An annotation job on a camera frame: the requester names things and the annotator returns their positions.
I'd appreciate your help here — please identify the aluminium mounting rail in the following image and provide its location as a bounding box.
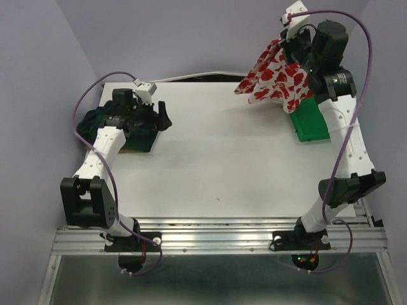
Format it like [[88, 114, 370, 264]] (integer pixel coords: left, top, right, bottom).
[[52, 217, 389, 255]]

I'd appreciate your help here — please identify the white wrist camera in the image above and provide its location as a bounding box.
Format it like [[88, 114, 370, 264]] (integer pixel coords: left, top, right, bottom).
[[133, 79, 157, 105], [280, 1, 310, 41]]

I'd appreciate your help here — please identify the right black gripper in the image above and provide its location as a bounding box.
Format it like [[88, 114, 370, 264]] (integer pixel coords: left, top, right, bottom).
[[278, 24, 321, 75]]

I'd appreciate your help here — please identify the red poppy floral skirt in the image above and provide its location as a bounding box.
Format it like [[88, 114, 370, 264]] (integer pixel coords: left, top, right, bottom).
[[234, 39, 313, 114]]

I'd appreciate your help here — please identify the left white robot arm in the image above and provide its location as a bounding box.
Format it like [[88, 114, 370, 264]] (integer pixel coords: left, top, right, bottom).
[[60, 88, 172, 250]]

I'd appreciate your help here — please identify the green plastic bin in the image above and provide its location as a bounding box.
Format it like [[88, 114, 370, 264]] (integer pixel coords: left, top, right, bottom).
[[289, 97, 330, 142]]

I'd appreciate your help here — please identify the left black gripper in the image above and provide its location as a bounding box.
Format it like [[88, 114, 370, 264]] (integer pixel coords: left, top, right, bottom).
[[129, 98, 172, 132]]

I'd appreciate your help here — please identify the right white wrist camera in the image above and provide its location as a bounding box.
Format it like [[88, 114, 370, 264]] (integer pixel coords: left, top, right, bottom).
[[280, 1, 310, 41]]

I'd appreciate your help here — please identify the dark green plaid skirt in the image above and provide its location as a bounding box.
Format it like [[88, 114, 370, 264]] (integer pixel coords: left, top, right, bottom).
[[77, 100, 158, 153]]

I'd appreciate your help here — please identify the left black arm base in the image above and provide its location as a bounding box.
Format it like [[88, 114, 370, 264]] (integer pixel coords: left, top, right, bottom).
[[99, 223, 163, 277]]

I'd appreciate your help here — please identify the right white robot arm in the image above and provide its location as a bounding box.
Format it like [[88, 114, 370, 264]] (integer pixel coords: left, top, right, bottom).
[[280, 17, 386, 248]]

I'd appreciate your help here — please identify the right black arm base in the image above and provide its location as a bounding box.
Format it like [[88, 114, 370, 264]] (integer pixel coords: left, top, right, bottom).
[[269, 219, 331, 272]]

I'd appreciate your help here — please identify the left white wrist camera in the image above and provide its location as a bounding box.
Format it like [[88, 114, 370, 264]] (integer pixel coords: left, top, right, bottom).
[[133, 79, 157, 105]]

